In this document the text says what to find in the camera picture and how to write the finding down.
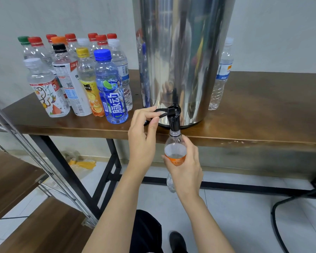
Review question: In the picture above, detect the person's right hand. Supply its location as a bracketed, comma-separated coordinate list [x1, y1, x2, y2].
[163, 135, 203, 201]

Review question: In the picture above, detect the blue cap plastic bottle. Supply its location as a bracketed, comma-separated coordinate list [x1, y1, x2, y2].
[94, 49, 130, 125]

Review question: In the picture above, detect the wooden metal shelf rack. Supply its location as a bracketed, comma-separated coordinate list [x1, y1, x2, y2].
[0, 97, 98, 253]

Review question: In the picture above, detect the white patterned label plastic bottle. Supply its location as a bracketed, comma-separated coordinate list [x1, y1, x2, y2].
[24, 58, 71, 118]

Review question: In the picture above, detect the green label plastic water bottle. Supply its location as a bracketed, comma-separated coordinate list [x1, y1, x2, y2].
[18, 36, 32, 59]

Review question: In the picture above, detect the yellow label plastic bottle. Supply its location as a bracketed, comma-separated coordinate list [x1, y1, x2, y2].
[76, 48, 105, 117]

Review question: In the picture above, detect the person's left forearm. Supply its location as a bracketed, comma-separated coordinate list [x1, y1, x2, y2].
[83, 171, 154, 253]

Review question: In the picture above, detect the stainless steel water dispenser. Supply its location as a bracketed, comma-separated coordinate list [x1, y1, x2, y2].
[132, 0, 237, 128]

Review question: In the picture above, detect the slim blue label plastic bottle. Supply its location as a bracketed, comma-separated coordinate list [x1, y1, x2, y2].
[209, 38, 235, 111]

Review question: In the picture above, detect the white cap blue label bottle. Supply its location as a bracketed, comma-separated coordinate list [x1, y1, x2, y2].
[108, 39, 133, 112]

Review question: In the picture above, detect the person's left hand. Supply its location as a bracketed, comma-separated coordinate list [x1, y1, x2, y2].
[128, 107, 161, 177]

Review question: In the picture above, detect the person's black shoe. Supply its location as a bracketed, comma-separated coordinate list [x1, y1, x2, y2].
[169, 231, 188, 253]

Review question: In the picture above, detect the person's right forearm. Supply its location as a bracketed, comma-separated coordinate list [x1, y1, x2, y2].
[182, 195, 237, 253]

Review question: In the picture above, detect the orange label black cap bottle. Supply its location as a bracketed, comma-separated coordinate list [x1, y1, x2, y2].
[164, 129, 187, 193]

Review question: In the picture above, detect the yellow debris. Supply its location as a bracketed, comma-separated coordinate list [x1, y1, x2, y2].
[68, 160, 97, 171]

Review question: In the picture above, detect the white-cap blue-label bottle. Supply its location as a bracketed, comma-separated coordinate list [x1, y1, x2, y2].
[77, 38, 93, 53]

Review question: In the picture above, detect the person's black trouser leg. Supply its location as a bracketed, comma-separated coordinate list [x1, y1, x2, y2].
[129, 209, 164, 253]

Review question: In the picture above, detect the black metal table frame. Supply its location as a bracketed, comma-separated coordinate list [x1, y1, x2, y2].
[29, 134, 316, 219]

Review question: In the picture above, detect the wooden stool with black frame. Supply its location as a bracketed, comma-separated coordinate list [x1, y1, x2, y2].
[271, 171, 316, 253]

